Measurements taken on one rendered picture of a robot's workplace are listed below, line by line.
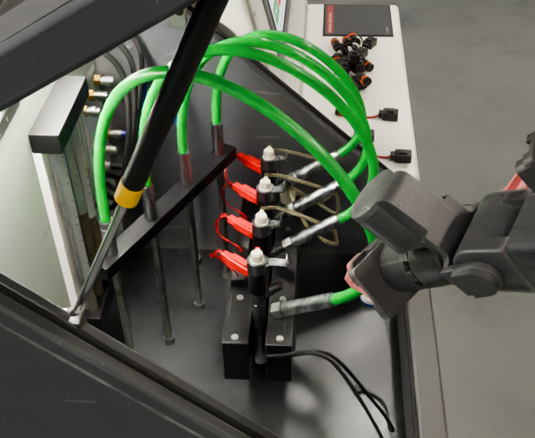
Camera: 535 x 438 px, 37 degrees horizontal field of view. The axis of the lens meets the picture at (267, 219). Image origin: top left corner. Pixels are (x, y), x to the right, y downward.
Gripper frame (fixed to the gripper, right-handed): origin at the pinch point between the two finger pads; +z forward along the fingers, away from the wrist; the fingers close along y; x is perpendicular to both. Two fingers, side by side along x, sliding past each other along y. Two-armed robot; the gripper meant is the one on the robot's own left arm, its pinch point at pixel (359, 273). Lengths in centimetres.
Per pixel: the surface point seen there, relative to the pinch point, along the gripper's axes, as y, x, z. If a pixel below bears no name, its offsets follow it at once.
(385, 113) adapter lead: -49, -5, 49
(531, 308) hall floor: -98, 81, 121
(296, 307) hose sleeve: 5.2, -0.1, 9.1
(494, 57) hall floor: -224, 30, 207
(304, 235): -8.0, -3.4, 23.1
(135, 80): 5.7, -32.5, 2.2
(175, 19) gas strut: -17, -40, 30
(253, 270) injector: 2.5, -5.1, 20.3
